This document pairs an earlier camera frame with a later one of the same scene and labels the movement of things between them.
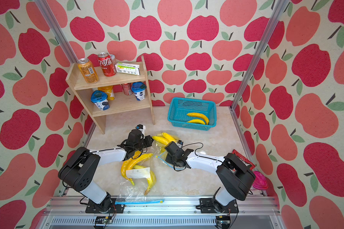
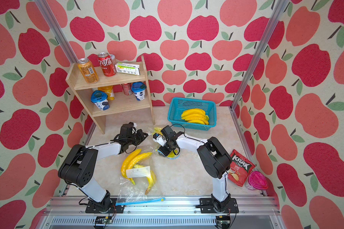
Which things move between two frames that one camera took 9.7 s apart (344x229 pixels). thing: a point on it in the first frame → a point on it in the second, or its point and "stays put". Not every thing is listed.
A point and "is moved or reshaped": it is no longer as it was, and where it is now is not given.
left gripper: x=148 y=139 → x=142 y=138
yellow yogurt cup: x=109 y=89 stays put
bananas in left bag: x=134 y=163 stays put
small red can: x=127 y=88 stays put
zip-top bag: x=160 y=140 is moved or reshaped
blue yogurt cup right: x=138 y=88 stays put
